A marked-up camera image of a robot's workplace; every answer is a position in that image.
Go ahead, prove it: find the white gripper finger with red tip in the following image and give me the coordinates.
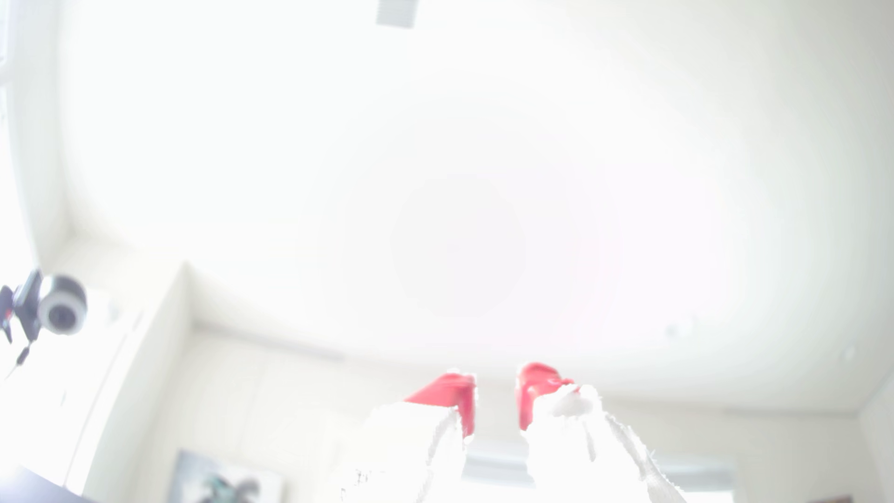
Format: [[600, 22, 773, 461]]
[[335, 372, 479, 503], [517, 362, 689, 503]]

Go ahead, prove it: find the grey webcam with black clip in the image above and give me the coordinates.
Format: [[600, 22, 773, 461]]
[[0, 269, 89, 378]]

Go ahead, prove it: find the grey ceiling vent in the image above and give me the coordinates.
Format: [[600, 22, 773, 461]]
[[376, 0, 420, 29]]

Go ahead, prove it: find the framed wall picture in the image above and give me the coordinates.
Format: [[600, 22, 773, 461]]
[[169, 449, 285, 503]]

